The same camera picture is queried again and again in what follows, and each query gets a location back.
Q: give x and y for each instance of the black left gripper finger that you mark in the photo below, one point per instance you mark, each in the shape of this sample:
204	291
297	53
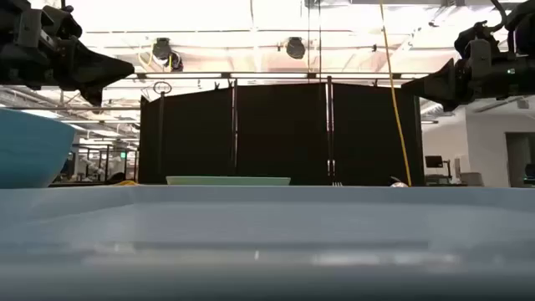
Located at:
95	96
104	69

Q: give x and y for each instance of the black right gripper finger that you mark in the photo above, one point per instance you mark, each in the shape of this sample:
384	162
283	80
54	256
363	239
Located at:
434	85
450	104

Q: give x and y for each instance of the blue plastic bowl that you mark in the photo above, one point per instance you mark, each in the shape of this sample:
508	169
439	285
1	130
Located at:
29	150

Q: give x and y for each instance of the teal plastic plate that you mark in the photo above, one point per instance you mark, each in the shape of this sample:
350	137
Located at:
227	180

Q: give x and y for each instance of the light blue plastic tray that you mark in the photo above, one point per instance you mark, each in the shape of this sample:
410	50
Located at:
267	234

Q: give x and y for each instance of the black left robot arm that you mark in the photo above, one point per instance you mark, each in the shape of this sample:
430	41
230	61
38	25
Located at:
10	21

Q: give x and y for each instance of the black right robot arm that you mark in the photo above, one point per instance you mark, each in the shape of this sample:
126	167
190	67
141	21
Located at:
522	75

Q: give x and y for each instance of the small dark monitor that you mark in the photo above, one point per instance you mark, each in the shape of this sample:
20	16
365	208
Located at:
434	161

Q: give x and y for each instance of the grey equipment box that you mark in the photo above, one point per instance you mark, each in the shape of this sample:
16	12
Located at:
471	179

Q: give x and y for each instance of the black round ceiling fixture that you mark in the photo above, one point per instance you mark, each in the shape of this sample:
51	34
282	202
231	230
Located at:
296	48

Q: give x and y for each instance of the black partition screen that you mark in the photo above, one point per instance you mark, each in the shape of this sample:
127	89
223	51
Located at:
284	134

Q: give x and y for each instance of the grey right wrist camera bracket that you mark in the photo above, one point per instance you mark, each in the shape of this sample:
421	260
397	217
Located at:
480	58

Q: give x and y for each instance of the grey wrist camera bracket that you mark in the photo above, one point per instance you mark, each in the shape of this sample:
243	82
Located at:
480	58
35	29

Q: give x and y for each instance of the grey left wrist camera bracket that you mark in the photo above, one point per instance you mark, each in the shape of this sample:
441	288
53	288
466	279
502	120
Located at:
35	29

